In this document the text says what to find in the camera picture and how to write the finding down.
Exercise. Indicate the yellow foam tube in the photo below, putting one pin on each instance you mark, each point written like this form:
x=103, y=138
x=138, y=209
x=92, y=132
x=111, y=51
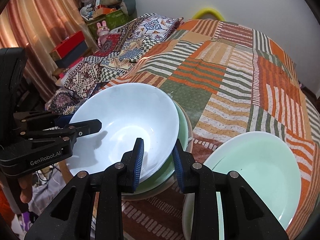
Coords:
x=208, y=11

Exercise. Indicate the red and blue box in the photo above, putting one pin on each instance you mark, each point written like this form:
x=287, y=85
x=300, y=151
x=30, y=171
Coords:
x=69, y=50

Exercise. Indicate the pink rabbit toy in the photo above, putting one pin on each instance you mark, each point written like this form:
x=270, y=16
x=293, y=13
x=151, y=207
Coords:
x=102, y=33

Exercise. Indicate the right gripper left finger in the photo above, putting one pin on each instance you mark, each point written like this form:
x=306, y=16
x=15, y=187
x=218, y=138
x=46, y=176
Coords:
x=91, y=197

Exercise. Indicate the green storage box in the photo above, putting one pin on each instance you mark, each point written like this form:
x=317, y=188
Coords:
x=113, y=20

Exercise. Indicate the orange pink curtain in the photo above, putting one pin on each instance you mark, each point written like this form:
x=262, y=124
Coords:
x=39, y=26

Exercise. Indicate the white plate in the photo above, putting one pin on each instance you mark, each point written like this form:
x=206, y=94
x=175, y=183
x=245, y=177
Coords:
x=199, y=180

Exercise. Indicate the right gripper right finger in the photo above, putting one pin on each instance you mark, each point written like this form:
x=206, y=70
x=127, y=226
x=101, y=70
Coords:
x=245, y=215

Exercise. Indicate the person's left hand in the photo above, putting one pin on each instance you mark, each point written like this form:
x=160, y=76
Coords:
x=26, y=188

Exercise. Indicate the mint green bowl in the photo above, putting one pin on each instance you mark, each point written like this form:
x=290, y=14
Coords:
x=167, y=169

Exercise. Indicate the patterned checkered quilt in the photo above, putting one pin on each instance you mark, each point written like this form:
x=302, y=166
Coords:
x=123, y=48

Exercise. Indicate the mint green plate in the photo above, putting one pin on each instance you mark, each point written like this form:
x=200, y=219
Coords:
x=268, y=165

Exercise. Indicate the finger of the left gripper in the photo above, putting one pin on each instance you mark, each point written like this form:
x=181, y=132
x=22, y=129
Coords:
x=56, y=138
x=40, y=120

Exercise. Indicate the white bowl with dark dots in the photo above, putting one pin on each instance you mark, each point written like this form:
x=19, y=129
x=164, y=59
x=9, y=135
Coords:
x=126, y=112

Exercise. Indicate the striped patchwork orange blanket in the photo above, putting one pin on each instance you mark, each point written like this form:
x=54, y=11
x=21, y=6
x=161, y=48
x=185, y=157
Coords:
x=230, y=80

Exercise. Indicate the pink ceramic bowl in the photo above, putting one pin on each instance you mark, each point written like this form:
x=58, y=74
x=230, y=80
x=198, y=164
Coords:
x=167, y=183

